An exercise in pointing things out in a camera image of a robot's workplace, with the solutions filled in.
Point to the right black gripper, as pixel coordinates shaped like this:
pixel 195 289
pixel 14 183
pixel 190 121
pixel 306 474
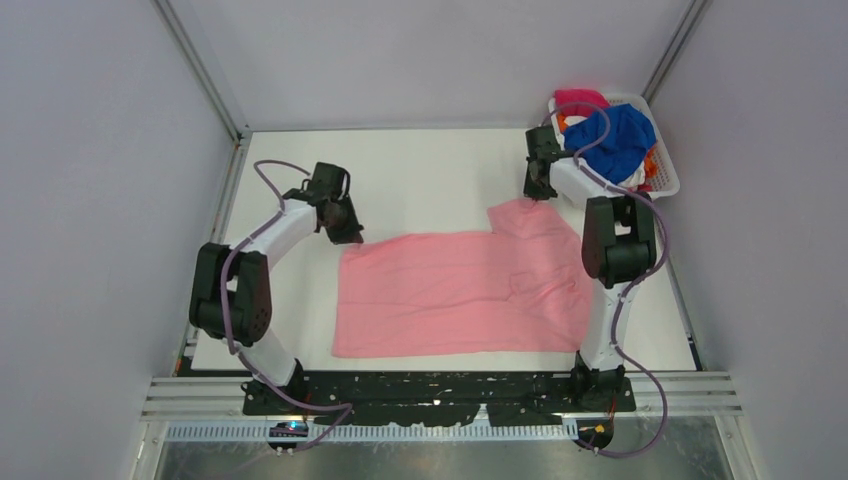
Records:
pixel 532 192

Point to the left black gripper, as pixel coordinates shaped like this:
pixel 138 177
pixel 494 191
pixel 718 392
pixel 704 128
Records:
pixel 351 235

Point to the pink t shirt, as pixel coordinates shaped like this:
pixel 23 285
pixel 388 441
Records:
pixel 519 286

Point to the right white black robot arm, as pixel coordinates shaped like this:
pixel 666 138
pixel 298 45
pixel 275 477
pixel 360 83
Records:
pixel 618 247

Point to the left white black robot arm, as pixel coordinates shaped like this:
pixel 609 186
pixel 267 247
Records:
pixel 231 296

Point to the blue t shirt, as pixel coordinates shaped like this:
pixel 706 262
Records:
pixel 616 146

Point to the magenta t shirt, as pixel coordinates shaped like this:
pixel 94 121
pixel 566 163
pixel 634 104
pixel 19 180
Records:
pixel 579 102

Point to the white plastic laundry basket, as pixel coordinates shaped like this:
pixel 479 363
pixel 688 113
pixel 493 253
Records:
pixel 619 145

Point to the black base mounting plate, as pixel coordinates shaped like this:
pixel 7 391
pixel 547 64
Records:
pixel 432 399

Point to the aluminium frame rail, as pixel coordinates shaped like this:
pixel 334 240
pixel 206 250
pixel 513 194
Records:
pixel 674 393

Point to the white slotted cable duct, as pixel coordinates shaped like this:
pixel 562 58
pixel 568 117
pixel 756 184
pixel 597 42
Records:
pixel 301 431

